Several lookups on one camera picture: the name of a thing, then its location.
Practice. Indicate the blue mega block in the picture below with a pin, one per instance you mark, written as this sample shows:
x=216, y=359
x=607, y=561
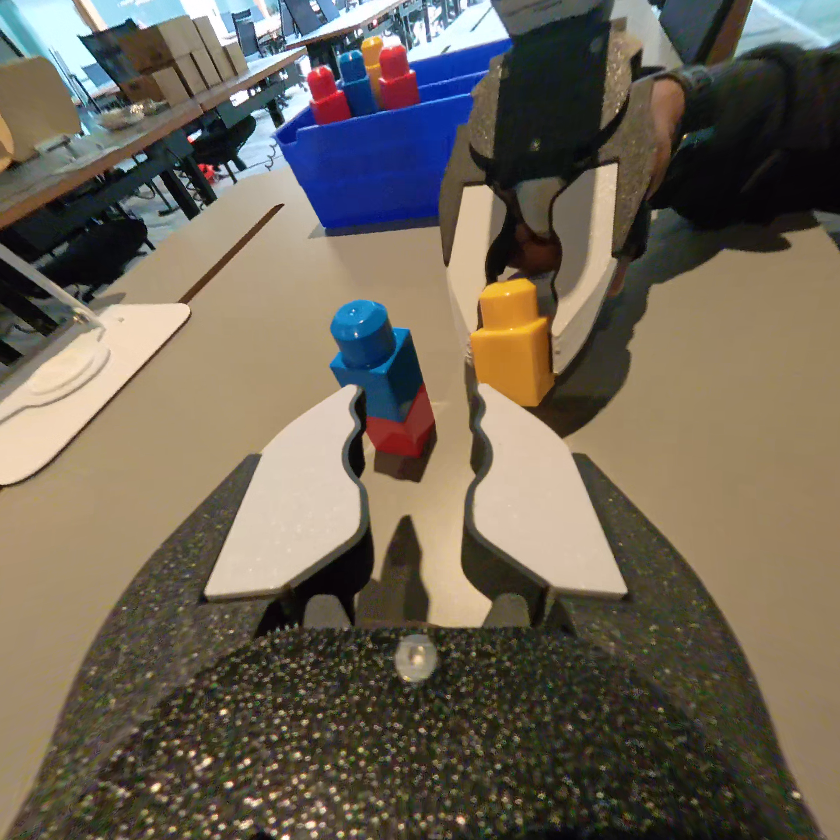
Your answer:
x=358, y=85
x=367, y=341

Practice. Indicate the person's right hand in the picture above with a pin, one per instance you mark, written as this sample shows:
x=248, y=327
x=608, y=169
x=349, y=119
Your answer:
x=666, y=118

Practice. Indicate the wooden work table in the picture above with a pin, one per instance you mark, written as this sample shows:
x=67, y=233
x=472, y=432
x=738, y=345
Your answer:
x=131, y=141

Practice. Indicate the dark panel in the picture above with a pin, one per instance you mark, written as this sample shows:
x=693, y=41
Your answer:
x=702, y=29

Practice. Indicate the person's right forearm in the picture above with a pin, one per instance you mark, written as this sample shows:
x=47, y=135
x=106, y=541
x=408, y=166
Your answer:
x=754, y=131

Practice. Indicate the black backpack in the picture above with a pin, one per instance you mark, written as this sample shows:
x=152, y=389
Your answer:
x=98, y=253

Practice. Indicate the yellow mega block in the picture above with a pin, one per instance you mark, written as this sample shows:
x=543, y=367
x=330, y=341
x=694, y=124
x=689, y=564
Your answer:
x=371, y=56
x=512, y=354

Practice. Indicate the stack of cardboard boxes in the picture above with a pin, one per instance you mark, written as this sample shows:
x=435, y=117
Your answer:
x=184, y=59

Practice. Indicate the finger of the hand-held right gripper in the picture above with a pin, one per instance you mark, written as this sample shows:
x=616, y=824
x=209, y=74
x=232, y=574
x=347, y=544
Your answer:
x=590, y=262
x=469, y=249

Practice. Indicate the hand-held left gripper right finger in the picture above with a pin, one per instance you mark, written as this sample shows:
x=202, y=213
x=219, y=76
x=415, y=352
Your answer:
x=538, y=518

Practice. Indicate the blue plastic bin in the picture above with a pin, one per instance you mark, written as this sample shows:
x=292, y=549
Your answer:
x=367, y=164

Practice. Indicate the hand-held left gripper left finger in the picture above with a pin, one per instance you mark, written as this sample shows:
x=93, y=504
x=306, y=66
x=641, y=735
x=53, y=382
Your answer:
x=289, y=512

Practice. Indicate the red mega block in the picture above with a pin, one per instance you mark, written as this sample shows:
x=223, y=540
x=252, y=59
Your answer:
x=328, y=98
x=400, y=433
x=398, y=79

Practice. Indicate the white flat board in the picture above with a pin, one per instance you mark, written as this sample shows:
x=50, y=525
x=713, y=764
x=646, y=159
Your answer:
x=131, y=341

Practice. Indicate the beige paper bag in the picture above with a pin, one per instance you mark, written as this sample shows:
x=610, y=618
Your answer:
x=33, y=105

